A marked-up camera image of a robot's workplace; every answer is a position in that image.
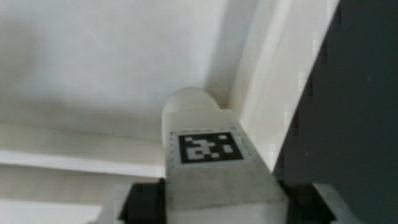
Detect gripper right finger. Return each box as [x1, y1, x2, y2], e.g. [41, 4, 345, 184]
[279, 181, 355, 224]

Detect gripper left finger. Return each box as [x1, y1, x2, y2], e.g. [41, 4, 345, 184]
[87, 178, 169, 224]

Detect white table leg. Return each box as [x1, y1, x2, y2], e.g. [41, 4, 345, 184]
[162, 88, 288, 224]

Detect white square table top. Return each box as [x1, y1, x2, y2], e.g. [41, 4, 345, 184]
[0, 0, 343, 179]

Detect white U-shaped fence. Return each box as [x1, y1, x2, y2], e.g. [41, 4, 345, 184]
[0, 165, 156, 224]

